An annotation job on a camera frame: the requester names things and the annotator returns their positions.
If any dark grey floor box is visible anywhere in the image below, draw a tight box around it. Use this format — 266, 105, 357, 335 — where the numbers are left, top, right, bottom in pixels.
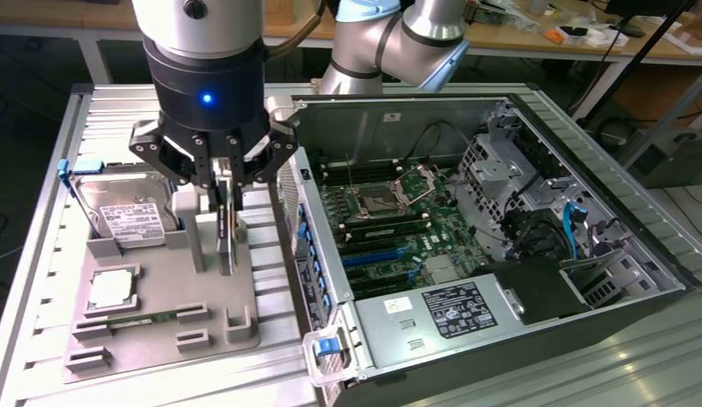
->
626, 131, 702, 190

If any Nvidia graphics card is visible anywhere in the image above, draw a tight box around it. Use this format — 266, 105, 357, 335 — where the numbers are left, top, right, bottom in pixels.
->
212, 156, 242, 276

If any black tripod pole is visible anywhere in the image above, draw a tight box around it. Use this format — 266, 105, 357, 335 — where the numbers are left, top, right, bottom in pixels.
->
570, 0, 700, 120

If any silver chipset heatsink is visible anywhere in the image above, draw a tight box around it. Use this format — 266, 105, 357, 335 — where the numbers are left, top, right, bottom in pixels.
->
422, 256, 462, 285

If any wooden desk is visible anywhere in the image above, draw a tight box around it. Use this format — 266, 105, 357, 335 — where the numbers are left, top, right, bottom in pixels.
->
0, 0, 702, 86

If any black cable bundle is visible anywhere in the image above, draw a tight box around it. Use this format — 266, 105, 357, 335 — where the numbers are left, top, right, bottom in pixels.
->
500, 209, 564, 262

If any long black expansion slot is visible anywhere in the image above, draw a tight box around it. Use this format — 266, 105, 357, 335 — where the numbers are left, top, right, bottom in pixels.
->
349, 275, 414, 292

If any green RAM stick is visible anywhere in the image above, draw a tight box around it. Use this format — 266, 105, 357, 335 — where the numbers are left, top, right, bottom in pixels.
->
104, 308, 185, 329

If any grey parts rack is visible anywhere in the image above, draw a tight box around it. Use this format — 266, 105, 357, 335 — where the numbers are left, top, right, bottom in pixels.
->
60, 190, 262, 386

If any black looped case wire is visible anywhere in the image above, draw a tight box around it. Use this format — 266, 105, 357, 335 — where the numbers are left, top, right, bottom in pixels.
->
406, 120, 476, 166

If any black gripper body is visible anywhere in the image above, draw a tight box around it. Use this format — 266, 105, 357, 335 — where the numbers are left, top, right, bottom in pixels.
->
144, 37, 272, 136

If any blue SATA wire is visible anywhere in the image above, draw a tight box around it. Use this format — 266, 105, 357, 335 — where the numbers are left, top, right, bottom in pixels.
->
558, 203, 584, 262

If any hard disk with blue carrier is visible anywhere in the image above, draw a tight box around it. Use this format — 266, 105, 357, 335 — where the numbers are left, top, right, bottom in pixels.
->
56, 159, 185, 250

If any blue expansion slot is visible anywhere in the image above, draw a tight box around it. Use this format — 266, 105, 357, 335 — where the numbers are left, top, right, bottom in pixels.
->
340, 248, 406, 267

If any black installed RAM stick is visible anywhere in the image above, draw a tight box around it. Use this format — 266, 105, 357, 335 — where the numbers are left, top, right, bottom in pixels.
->
338, 214, 430, 245

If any perforated metal disk bay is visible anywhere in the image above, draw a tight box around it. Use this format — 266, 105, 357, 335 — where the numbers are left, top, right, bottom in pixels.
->
454, 131, 536, 255

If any grey latch with blue tab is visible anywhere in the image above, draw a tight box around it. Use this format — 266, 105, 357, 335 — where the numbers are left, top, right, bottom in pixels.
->
301, 329, 353, 386

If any silver CPU chip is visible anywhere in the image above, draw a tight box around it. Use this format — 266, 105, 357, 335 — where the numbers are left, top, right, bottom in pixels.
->
88, 270, 136, 310

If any metal socket cover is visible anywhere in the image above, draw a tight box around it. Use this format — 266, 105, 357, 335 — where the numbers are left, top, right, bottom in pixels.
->
389, 164, 442, 200

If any white orange desk item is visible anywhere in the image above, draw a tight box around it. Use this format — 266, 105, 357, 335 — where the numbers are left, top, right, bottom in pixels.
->
545, 24, 630, 48

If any black open PC case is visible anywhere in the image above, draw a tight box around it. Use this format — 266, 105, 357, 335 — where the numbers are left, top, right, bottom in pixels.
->
264, 82, 702, 407

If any green Dell motherboard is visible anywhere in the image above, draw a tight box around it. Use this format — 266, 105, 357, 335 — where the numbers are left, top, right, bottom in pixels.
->
316, 156, 488, 298

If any CPU socket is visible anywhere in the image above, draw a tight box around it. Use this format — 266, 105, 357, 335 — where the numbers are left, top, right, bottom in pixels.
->
354, 184, 400, 213

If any black plastic air shroud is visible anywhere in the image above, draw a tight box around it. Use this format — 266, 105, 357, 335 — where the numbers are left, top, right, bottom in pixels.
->
473, 258, 593, 326

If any black monitor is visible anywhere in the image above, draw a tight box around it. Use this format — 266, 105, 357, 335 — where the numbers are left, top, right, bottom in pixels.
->
601, 0, 697, 38

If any grey power supply unit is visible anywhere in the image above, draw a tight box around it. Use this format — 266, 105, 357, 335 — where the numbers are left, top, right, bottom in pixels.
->
353, 273, 525, 370

